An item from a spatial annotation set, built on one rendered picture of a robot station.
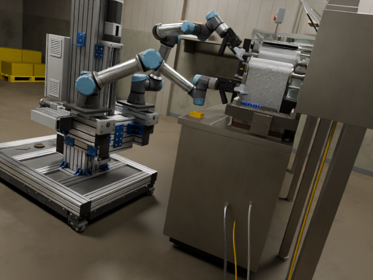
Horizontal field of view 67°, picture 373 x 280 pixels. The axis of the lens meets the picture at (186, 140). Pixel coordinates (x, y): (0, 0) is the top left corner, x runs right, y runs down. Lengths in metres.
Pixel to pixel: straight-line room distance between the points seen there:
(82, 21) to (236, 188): 1.53
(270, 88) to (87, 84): 1.08
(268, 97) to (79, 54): 1.35
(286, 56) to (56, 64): 1.64
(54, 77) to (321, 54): 1.93
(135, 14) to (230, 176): 5.46
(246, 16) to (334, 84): 4.56
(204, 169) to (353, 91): 0.99
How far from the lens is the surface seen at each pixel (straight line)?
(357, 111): 0.96
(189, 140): 1.68
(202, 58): 5.64
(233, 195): 1.69
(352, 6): 0.98
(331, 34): 0.95
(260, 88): 1.80
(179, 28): 1.94
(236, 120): 1.65
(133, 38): 6.64
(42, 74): 8.28
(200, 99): 1.86
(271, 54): 2.04
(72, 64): 2.31
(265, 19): 5.33
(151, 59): 1.76
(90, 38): 2.19
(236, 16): 5.50
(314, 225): 1.14
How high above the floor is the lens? 1.25
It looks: 16 degrees down
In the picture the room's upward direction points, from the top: 10 degrees clockwise
